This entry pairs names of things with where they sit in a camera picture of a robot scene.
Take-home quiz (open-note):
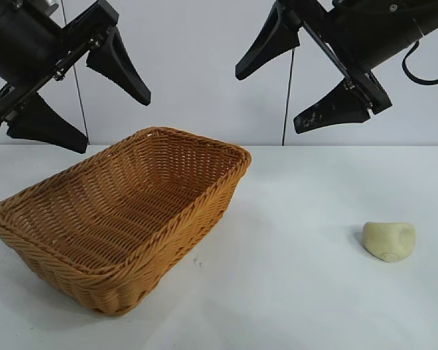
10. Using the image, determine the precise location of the pale yellow egg yolk pastry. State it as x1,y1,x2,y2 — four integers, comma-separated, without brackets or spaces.
362,220,418,263

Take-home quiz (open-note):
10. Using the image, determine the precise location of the brown woven wicker basket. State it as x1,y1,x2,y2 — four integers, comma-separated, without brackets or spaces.
0,126,253,316

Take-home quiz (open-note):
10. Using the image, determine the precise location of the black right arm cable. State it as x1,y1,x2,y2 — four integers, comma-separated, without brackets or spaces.
402,25,438,85

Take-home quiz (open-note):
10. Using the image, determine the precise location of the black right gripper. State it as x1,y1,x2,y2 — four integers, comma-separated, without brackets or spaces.
234,0,393,136

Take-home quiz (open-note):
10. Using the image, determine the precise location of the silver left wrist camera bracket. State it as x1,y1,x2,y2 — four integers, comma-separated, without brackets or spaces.
39,0,59,18

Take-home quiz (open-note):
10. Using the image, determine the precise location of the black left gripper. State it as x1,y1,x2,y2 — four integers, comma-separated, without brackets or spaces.
0,0,153,155

